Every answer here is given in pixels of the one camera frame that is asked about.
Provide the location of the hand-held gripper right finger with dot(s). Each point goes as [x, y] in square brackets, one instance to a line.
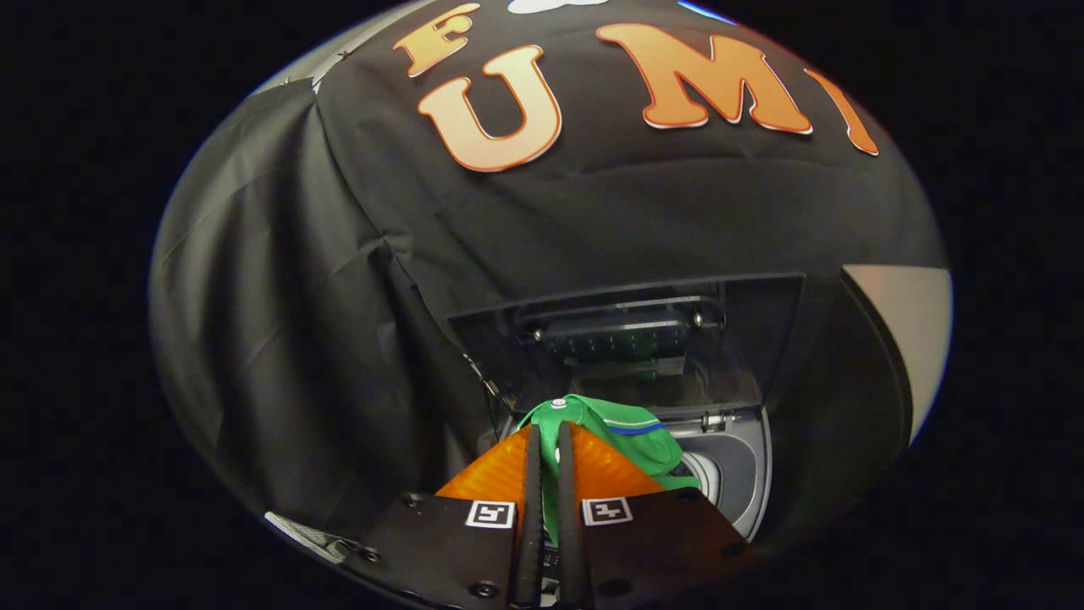
[569, 525]

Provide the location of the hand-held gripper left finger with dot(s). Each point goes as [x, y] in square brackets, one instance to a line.
[532, 525]

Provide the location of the dark washing machine lid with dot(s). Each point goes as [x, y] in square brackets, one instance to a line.
[749, 339]

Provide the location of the green polo shirt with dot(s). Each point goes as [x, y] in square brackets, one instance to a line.
[627, 432]

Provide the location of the black backdrop cloth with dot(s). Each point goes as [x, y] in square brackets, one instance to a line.
[339, 296]

